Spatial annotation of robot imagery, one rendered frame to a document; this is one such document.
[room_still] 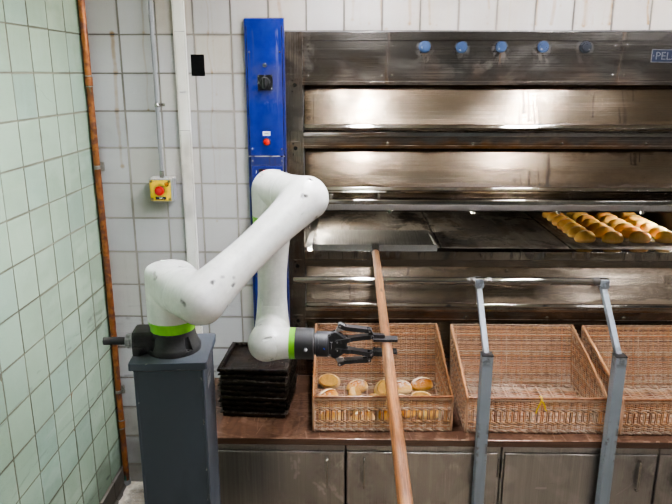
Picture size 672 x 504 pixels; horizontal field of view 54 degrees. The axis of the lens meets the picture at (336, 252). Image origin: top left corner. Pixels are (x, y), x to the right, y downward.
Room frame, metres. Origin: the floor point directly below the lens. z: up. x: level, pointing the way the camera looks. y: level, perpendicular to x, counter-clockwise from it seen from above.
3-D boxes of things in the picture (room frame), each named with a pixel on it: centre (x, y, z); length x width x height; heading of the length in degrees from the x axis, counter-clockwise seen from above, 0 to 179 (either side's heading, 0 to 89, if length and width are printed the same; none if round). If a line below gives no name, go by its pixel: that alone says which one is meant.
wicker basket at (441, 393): (2.54, -0.18, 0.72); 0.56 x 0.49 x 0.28; 90
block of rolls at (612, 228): (3.23, -1.35, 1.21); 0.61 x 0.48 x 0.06; 179
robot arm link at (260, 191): (1.92, 0.19, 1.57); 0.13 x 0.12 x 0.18; 41
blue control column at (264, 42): (3.75, 0.27, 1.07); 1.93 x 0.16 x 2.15; 179
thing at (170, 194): (2.78, 0.74, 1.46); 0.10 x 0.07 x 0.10; 89
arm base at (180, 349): (1.69, 0.51, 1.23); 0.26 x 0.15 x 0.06; 93
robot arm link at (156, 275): (1.69, 0.44, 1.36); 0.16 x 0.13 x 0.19; 41
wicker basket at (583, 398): (2.53, -0.78, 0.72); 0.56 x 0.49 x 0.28; 89
